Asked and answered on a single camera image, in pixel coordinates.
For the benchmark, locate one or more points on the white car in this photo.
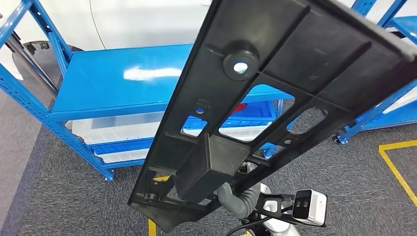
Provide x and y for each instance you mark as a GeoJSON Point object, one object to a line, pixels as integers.
{"type": "Point", "coordinates": [146, 22]}

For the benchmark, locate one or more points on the red plastic part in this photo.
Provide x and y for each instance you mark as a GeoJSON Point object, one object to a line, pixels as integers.
{"type": "Point", "coordinates": [239, 109]}

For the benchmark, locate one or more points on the blue metal shelf rack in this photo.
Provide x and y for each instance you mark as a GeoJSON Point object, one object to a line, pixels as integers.
{"type": "Point", "coordinates": [97, 81]}

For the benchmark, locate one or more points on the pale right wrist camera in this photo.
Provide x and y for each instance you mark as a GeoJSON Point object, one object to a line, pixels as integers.
{"type": "Point", "coordinates": [312, 208]}

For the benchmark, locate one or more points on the blue plastic bin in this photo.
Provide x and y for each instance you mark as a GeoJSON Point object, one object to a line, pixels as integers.
{"type": "Point", "coordinates": [260, 110]}
{"type": "Point", "coordinates": [123, 146]}

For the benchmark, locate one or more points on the black plastic frame part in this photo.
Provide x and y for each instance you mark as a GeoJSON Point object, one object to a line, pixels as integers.
{"type": "Point", "coordinates": [293, 49]}

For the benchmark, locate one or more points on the large white plastic bin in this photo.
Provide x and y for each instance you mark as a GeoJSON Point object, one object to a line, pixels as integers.
{"type": "Point", "coordinates": [404, 99]}

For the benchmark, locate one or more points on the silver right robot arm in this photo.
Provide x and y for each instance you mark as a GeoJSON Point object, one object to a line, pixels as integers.
{"type": "Point", "coordinates": [247, 205]}

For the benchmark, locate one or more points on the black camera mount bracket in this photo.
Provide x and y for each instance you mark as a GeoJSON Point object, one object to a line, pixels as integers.
{"type": "Point", "coordinates": [280, 197]}

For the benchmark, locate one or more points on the blue wheeled shelf rack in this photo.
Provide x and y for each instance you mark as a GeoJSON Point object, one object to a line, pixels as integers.
{"type": "Point", "coordinates": [368, 119]}

